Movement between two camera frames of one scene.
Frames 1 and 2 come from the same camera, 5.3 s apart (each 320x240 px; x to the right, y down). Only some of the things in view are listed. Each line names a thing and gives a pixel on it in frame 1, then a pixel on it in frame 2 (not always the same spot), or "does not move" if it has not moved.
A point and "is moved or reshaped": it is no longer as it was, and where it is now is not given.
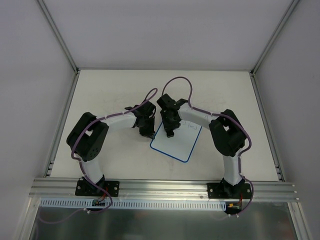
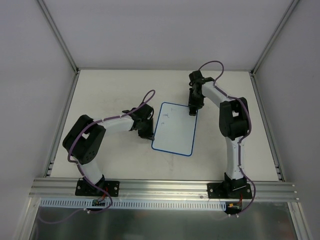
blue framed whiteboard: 180,146 is moved or reshaped
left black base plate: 84,188 does not move
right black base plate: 226,190 does not move
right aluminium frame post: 281,24 does not move
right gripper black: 170,122 -> 193,102
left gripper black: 147,126 does not move
